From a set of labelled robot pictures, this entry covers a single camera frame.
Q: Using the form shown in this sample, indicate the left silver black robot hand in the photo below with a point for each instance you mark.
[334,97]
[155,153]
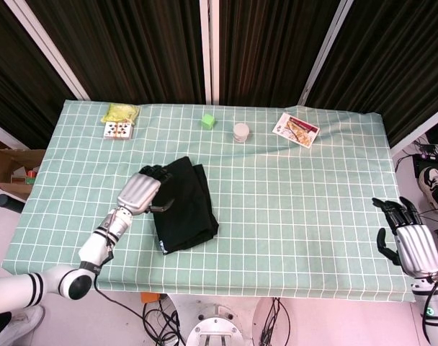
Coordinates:
[138,192]

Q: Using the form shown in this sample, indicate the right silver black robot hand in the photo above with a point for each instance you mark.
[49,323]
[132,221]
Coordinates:
[417,248]

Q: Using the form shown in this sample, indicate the black cloth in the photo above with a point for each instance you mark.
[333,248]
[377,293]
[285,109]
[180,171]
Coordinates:
[190,216]

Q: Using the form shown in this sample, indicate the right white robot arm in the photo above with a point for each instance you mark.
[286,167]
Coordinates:
[435,313]

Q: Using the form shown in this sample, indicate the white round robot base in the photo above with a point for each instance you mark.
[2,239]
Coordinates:
[219,306]

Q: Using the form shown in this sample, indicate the yellow green crumpled cloth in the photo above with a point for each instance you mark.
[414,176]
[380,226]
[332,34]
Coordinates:
[120,112]

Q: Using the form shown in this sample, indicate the black and white sneaker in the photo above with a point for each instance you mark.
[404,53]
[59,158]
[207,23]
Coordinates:
[433,187]

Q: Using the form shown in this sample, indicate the deck of playing cards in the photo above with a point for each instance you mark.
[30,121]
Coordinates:
[118,130]

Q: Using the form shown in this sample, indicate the black floor electronics box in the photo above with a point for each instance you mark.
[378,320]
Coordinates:
[419,160]

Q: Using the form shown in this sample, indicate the green cube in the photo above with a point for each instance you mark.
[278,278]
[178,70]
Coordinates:
[207,121]

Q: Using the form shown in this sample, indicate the small orange object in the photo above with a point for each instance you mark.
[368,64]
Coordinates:
[150,297]

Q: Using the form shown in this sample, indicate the red green toy block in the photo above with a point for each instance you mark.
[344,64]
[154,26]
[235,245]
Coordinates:
[31,176]

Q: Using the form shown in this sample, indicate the small white jar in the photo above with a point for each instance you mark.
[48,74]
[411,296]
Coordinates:
[241,132]

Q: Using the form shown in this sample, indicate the black cylinder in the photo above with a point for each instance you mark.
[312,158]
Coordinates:
[8,203]

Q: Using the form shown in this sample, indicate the brown cardboard box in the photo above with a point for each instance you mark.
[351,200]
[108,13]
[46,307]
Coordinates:
[6,162]

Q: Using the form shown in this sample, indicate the green checked tablecloth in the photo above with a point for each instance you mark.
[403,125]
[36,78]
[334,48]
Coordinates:
[276,234]

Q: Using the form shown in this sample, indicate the dark brown curtain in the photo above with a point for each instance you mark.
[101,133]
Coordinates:
[392,54]
[17,72]
[132,47]
[269,47]

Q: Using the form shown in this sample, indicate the white shoe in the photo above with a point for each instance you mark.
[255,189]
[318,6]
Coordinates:
[28,320]

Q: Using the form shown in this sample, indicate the picture card packet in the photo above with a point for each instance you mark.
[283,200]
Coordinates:
[296,130]

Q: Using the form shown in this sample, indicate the white frame post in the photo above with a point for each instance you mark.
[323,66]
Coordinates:
[49,50]
[420,134]
[325,50]
[209,50]

